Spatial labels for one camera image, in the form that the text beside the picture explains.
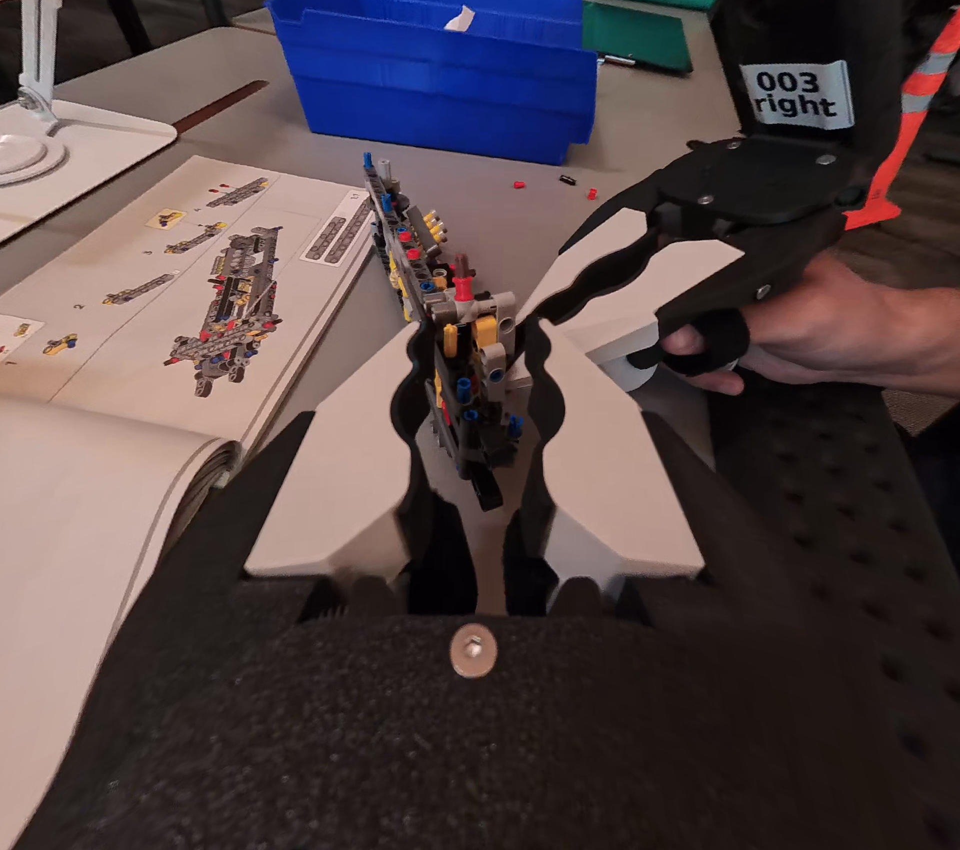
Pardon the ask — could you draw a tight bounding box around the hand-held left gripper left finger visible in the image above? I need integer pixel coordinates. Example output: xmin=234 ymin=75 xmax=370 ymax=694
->
xmin=243 ymin=324 xmax=430 ymax=613

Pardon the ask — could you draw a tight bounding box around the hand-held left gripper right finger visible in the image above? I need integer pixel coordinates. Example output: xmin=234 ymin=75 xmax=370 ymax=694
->
xmin=523 ymin=316 xmax=706 ymax=613

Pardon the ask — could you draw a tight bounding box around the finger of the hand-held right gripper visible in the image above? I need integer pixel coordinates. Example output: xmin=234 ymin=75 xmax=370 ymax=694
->
xmin=516 ymin=207 xmax=651 ymax=324
xmin=534 ymin=237 xmax=746 ymax=354

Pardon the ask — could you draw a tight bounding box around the lego chassis model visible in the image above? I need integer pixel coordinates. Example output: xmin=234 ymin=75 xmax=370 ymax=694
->
xmin=362 ymin=153 xmax=537 ymax=512

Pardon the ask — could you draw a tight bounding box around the short grey lego beam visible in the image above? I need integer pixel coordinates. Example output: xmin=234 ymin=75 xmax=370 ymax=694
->
xmin=480 ymin=342 xmax=519 ymax=386

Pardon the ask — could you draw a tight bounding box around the person's right hand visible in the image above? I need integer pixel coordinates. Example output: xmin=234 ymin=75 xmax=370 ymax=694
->
xmin=663 ymin=252 xmax=897 ymax=395

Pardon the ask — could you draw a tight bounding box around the blue plastic bin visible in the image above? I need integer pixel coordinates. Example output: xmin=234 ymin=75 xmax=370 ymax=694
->
xmin=264 ymin=0 xmax=599 ymax=166

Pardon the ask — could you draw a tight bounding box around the orange traffic cone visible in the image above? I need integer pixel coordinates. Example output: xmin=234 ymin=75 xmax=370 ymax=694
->
xmin=843 ymin=3 xmax=960 ymax=230

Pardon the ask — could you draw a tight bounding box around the black perforated mat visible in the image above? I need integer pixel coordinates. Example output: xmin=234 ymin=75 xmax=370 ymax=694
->
xmin=708 ymin=378 xmax=960 ymax=850

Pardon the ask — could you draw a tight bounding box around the open instruction booklet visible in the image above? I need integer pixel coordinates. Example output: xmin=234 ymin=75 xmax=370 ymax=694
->
xmin=0 ymin=154 xmax=376 ymax=829

